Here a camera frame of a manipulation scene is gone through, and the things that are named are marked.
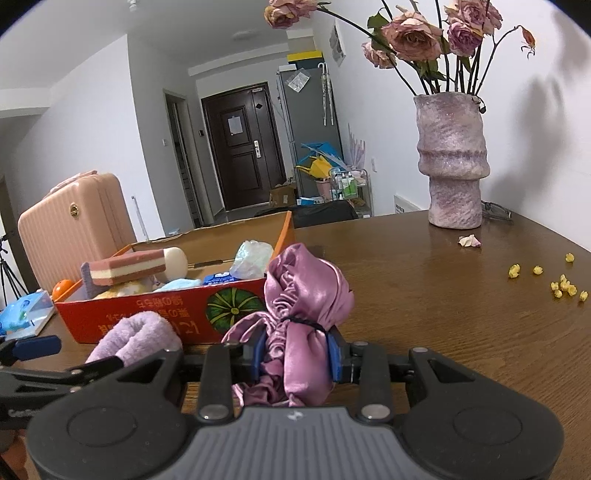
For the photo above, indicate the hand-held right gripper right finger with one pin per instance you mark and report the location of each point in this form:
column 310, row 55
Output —
column 334, row 360

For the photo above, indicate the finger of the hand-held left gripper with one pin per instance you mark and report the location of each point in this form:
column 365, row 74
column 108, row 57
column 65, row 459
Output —
column 34, row 348
column 92, row 371

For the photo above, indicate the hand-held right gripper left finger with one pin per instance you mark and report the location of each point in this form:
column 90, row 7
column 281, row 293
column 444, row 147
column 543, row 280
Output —
column 258, row 357

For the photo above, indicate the lilac fluffy plush toy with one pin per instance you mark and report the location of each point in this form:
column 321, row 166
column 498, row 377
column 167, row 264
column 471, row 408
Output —
column 138, row 332

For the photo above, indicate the pink satin scrunchie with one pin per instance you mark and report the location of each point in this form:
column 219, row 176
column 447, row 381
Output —
column 304, row 295

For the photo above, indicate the red cardboard box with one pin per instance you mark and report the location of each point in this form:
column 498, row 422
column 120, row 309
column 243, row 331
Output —
column 138, row 307

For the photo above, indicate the yellow plush toy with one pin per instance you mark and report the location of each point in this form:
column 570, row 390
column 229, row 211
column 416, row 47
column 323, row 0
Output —
column 120, row 290

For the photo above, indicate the purple cone sachet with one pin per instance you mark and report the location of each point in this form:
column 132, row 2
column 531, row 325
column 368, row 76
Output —
column 86, row 279

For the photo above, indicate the blue pocket tissue pack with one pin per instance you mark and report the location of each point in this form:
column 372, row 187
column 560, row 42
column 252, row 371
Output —
column 219, row 278

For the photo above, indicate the clear plastic bag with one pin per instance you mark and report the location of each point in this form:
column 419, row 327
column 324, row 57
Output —
column 296, row 81
column 251, row 258

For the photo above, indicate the blue plush star toy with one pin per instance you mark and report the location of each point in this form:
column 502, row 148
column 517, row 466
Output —
column 178, row 284

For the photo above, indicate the pink layered sponge block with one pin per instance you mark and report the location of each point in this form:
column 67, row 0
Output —
column 129, row 267

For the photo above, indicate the white round soft toy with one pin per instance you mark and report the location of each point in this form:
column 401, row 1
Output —
column 177, row 263

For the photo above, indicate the blue wet wipes pack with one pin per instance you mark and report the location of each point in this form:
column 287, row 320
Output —
column 23, row 314

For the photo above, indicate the orange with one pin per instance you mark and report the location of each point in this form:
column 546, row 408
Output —
column 61, row 290

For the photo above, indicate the black tripod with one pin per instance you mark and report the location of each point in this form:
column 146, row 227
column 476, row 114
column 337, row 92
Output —
column 7, row 272

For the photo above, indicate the pink ribbed suitcase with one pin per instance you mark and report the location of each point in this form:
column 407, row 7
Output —
column 78, row 221

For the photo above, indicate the black chair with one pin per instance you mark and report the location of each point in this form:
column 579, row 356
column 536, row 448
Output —
column 318, row 214

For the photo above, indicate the brown cardboard box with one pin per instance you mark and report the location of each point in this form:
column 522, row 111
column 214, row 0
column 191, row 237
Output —
column 282, row 196

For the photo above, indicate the pink bucket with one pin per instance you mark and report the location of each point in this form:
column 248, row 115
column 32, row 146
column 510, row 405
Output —
column 323, row 189

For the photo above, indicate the fallen rose petal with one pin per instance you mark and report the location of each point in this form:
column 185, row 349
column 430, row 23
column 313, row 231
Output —
column 469, row 241

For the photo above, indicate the blue and yellow bags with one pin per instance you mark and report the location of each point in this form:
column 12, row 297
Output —
column 318, row 164

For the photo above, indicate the dark brown entrance door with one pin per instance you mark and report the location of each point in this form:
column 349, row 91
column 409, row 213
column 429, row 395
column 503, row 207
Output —
column 240, row 152

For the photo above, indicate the grey side door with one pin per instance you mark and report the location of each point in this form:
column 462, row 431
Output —
column 182, row 161

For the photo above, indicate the purple dried lavender bunch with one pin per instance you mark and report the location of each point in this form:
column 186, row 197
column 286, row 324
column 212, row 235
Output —
column 358, row 150

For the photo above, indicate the black eyeglasses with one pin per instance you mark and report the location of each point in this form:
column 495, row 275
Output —
column 496, row 210

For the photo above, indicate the pink textured vase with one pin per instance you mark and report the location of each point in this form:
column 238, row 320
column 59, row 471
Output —
column 452, row 157

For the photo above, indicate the scattered yellow crumbs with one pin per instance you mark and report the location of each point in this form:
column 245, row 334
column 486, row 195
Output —
column 563, row 286

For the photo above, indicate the grey refrigerator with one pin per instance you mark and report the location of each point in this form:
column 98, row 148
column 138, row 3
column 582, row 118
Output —
column 304, row 120

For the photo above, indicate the hanging folded umbrella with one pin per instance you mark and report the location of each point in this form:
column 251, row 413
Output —
column 327, row 97

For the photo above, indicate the yellow box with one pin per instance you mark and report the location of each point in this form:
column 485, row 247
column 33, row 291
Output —
column 304, row 56

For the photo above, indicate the bunch of dried pink roses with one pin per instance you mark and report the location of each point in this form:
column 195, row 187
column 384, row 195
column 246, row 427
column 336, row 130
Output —
column 411, row 37

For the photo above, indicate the framed wall picture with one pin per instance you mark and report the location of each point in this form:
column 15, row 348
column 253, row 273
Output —
column 337, row 41

